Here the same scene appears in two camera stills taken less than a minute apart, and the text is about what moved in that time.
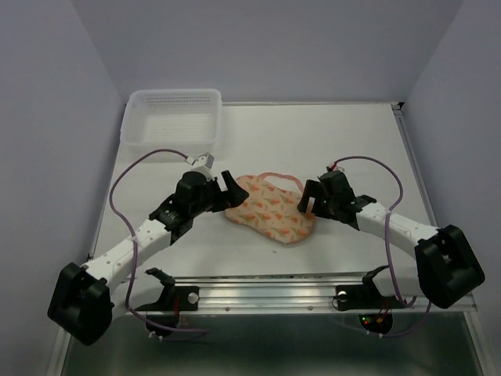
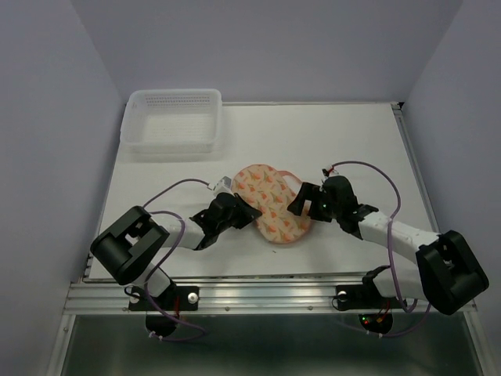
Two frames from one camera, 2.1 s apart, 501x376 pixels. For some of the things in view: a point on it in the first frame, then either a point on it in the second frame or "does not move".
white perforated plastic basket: x=172 y=119 does not move
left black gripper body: x=212 y=198 to x=239 y=217
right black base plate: x=365 y=296 does not move
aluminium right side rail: x=421 y=180 does not move
